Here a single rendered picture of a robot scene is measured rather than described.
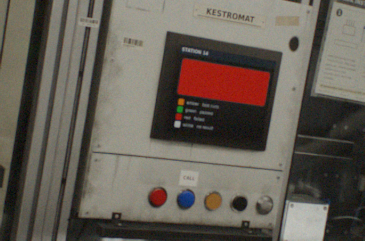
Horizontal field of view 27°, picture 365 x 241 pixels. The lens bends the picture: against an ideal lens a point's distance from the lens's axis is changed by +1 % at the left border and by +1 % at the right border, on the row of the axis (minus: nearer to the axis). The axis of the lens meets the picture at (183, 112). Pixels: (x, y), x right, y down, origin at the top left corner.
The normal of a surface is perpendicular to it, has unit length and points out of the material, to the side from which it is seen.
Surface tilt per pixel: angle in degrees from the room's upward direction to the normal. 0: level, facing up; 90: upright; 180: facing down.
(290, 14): 90
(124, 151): 90
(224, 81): 90
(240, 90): 90
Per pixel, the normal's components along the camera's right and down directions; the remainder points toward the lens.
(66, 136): 0.43, 0.13
